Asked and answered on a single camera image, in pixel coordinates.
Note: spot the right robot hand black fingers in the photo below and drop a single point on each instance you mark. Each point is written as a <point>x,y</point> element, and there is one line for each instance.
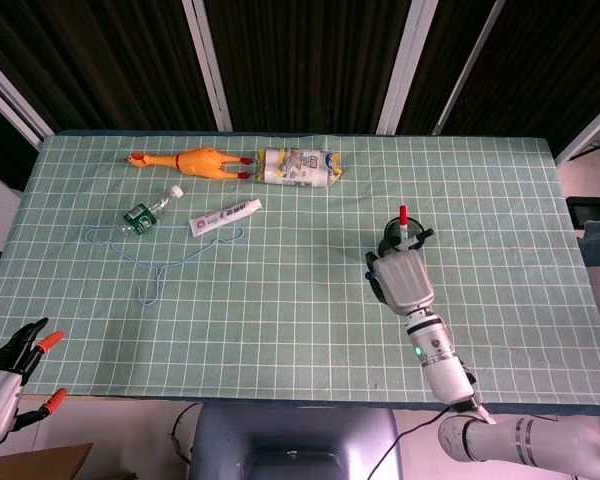
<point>405,282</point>

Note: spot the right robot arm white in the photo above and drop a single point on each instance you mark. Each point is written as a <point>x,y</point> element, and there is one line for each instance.
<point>480,400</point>

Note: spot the black mesh pen holder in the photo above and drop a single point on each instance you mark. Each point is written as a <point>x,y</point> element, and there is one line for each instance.
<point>395,232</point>

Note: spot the red cap marker pen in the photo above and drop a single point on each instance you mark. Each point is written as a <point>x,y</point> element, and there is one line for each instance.
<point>403,217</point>

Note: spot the brown cardboard box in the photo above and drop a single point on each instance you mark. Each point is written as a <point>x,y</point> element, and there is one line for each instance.
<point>45,462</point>

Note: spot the green grid tablecloth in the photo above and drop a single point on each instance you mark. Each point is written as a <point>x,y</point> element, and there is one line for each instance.
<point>300,280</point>

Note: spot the white plastic wrapped pack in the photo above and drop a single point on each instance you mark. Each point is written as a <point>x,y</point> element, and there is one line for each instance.
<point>297,167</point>

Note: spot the grey robot torso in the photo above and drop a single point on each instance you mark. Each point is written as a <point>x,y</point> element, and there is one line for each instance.
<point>295,442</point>

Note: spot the white toothpaste tube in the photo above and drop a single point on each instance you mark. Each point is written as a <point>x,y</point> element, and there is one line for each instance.
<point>222,216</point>

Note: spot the black box on floor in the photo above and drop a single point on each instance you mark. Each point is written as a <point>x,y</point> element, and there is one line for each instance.
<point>587,207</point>

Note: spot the clear bottle green label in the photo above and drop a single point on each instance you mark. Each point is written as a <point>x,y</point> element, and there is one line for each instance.
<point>145,215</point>

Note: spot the yellow rubber chicken toy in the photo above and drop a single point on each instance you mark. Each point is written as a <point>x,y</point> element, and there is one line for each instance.
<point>197,161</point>

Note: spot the white window frame bar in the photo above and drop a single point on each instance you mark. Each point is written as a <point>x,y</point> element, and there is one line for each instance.
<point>10,95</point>
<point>207,65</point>
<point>405,65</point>
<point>587,130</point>
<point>467,65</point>

